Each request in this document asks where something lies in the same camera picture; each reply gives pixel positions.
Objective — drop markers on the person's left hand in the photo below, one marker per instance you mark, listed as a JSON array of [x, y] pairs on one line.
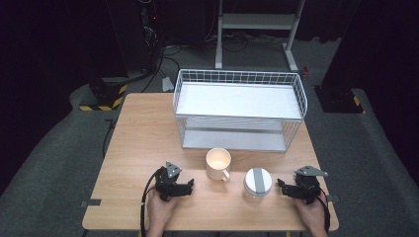
[[158, 212]]

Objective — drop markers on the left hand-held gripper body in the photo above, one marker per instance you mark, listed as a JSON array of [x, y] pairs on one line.
[[168, 186]]

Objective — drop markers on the black yellow striped base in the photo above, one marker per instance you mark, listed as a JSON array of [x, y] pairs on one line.
[[336, 98], [105, 95]]

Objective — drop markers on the black equipment tower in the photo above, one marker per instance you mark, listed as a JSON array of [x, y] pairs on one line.
[[145, 33]]

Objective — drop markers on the clear glass cup white lid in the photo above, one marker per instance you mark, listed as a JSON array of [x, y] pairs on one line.
[[258, 181]]

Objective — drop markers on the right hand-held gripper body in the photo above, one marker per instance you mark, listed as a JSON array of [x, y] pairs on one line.
[[308, 187]]

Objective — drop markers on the cream ceramic mug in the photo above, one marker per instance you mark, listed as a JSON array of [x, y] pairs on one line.
[[217, 171]]

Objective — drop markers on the grey tape strip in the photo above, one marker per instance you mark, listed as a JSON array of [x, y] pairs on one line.
[[333, 198], [91, 202]]

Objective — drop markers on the white floor box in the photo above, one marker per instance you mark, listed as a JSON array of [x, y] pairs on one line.
[[167, 84]]

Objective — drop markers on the person's right hand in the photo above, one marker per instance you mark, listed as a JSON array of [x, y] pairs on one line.
[[314, 215]]

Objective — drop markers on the white metal stand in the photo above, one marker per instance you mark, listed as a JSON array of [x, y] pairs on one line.
[[257, 21]]

